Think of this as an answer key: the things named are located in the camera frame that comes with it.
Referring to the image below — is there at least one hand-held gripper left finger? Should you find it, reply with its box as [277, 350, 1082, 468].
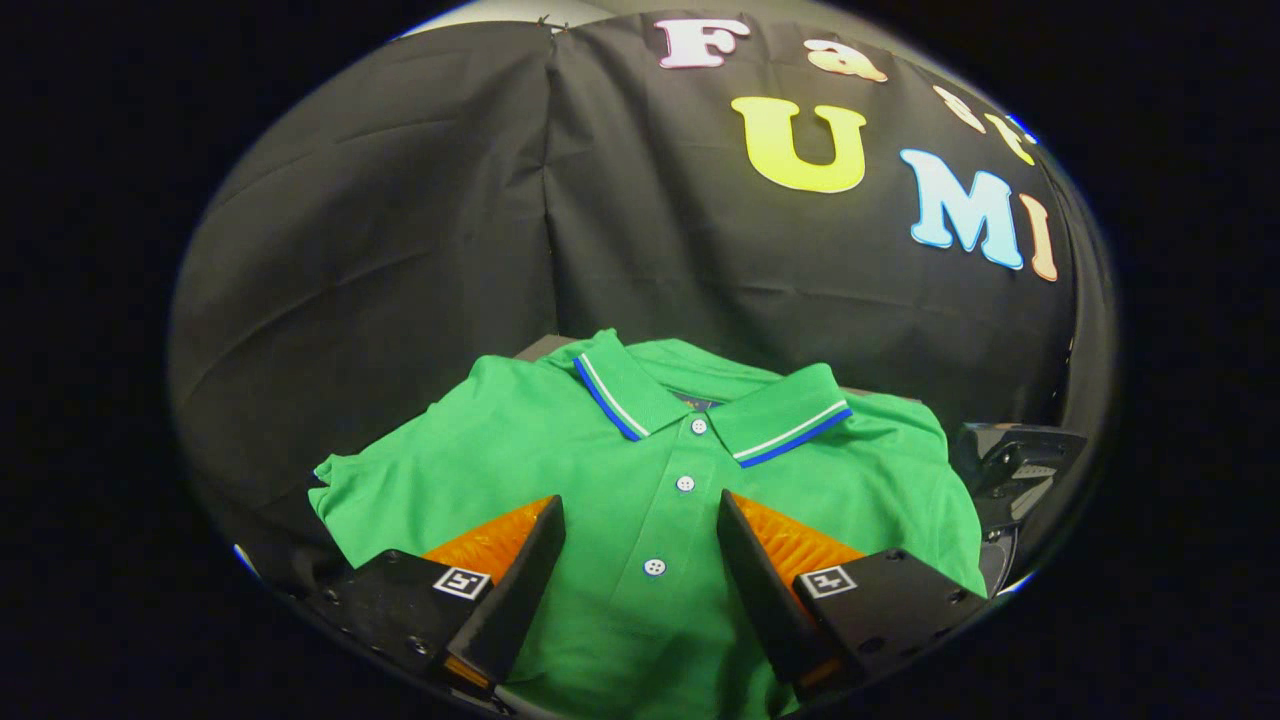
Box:
[300, 495, 567, 698]

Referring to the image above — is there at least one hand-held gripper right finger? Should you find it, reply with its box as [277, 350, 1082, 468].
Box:
[716, 488, 993, 703]

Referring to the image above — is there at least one green polo shirt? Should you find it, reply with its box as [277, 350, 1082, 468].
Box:
[308, 328, 991, 720]

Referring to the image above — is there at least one grey washing machine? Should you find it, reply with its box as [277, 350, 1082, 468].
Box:
[980, 525, 1025, 599]

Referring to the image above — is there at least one black backdrop cloth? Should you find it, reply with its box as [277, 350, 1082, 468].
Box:
[168, 10, 1119, 586]

